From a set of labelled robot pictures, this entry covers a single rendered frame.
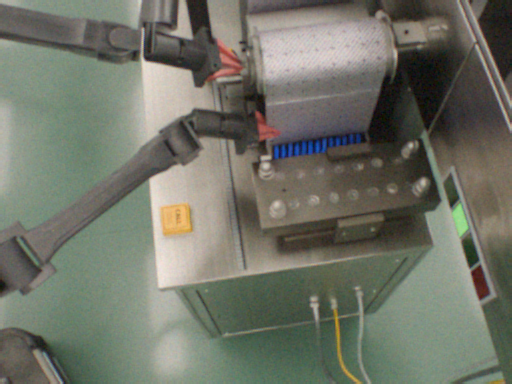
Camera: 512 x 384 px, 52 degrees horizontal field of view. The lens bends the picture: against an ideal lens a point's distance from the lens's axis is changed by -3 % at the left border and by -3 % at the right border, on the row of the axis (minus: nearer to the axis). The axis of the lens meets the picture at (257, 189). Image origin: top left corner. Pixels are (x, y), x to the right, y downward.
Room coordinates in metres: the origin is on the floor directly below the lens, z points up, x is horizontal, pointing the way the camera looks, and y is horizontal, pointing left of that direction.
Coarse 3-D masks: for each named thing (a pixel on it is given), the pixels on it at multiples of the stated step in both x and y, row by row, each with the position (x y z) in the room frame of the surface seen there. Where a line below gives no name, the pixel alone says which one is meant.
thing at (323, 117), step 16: (336, 96) 0.61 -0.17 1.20; (352, 96) 0.61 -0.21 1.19; (368, 96) 0.61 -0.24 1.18; (272, 112) 0.60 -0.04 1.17; (288, 112) 0.60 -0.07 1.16; (304, 112) 0.60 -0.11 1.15; (320, 112) 0.61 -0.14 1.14; (336, 112) 0.61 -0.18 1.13; (352, 112) 0.61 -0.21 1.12; (368, 112) 0.62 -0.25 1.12; (288, 128) 0.60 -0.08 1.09; (304, 128) 0.60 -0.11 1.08; (320, 128) 0.61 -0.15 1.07; (336, 128) 0.61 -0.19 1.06; (352, 128) 0.61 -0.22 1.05; (272, 144) 0.60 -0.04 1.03
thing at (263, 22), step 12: (360, 0) 0.84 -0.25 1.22; (276, 12) 0.81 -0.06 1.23; (288, 12) 0.81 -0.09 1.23; (300, 12) 0.80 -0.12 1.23; (312, 12) 0.80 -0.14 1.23; (324, 12) 0.80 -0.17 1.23; (336, 12) 0.80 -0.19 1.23; (348, 12) 0.79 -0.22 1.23; (360, 12) 0.79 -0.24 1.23; (252, 24) 0.78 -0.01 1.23; (264, 24) 0.77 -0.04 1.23; (276, 24) 0.77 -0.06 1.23; (288, 24) 0.77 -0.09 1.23; (300, 24) 0.77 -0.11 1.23
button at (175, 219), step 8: (160, 208) 0.50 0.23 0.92; (168, 208) 0.50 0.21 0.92; (176, 208) 0.50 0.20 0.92; (184, 208) 0.50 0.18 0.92; (160, 216) 0.48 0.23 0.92; (168, 216) 0.48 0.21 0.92; (176, 216) 0.48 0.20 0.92; (184, 216) 0.48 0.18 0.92; (168, 224) 0.46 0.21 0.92; (176, 224) 0.46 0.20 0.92; (184, 224) 0.46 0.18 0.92; (168, 232) 0.44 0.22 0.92; (176, 232) 0.44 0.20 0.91; (184, 232) 0.44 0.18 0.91
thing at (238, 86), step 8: (240, 72) 0.68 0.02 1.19; (232, 80) 0.67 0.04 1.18; (240, 80) 0.67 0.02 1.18; (248, 80) 0.67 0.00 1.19; (232, 88) 0.68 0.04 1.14; (240, 88) 0.68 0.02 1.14; (248, 88) 0.67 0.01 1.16; (232, 96) 0.66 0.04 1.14; (240, 96) 0.66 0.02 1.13; (248, 96) 0.67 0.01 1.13; (248, 104) 0.67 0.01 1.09; (248, 112) 0.67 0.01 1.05; (256, 144) 0.67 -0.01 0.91
